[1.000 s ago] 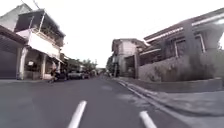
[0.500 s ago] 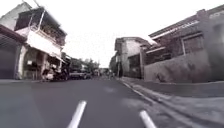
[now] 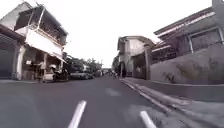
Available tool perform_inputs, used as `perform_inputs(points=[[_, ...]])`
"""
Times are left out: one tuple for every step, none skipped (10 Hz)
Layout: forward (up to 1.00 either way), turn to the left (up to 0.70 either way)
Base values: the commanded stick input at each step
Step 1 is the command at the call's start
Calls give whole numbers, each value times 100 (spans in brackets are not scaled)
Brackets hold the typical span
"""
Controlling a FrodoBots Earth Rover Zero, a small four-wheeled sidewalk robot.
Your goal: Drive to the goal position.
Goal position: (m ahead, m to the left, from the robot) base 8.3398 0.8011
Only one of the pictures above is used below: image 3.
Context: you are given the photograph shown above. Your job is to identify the pale two-storey building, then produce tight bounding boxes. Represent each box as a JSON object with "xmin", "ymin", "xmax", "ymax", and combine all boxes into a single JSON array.
[{"xmin": 116, "ymin": 35, "xmax": 156, "ymax": 80}]

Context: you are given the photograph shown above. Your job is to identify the row of trees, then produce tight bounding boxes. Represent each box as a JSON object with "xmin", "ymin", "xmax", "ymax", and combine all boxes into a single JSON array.
[{"xmin": 65, "ymin": 57, "xmax": 104, "ymax": 74}]

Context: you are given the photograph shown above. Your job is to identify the grey asphalt road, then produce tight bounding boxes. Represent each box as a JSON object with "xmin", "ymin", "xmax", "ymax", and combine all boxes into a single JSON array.
[{"xmin": 0, "ymin": 75, "xmax": 188, "ymax": 128}]

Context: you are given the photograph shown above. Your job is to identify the parked motorcycle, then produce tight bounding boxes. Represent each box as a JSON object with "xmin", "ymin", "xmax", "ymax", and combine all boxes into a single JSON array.
[{"xmin": 51, "ymin": 68, "xmax": 70, "ymax": 83}]

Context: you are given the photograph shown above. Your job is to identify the robot's own part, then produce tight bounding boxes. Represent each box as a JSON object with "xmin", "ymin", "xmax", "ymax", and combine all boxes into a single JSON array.
[
  {"xmin": 138, "ymin": 110, "xmax": 157, "ymax": 128},
  {"xmin": 67, "ymin": 100, "xmax": 88, "ymax": 128}
]

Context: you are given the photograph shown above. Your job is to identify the two-storey white building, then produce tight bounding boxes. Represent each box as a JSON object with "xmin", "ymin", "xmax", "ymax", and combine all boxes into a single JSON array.
[{"xmin": 0, "ymin": 0, "xmax": 70, "ymax": 82}]

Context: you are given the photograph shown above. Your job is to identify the house with pale roof edge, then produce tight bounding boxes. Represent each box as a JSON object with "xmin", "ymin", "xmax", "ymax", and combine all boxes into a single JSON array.
[{"xmin": 145, "ymin": 0, "xmax": 224, "ymax": 86}]

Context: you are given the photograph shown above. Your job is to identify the grey concrete pavement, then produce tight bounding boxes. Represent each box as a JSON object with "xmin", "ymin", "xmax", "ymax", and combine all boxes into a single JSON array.
[{"xmin": 0, "ymin": 78, "xmax": 42, "ymax": 85}]

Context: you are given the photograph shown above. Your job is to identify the pale concrete pavement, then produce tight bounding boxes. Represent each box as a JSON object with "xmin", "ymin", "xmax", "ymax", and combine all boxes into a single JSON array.
[{"xmin": 120, "ymin": 77, "xmax": 224, "ymax": 128}]

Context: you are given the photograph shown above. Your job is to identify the low building with red roof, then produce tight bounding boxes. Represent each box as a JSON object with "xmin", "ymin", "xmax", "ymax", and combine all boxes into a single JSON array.
[{"xmin": 0, "ymin": 23, "xmax": 27, "ymax": 80}]

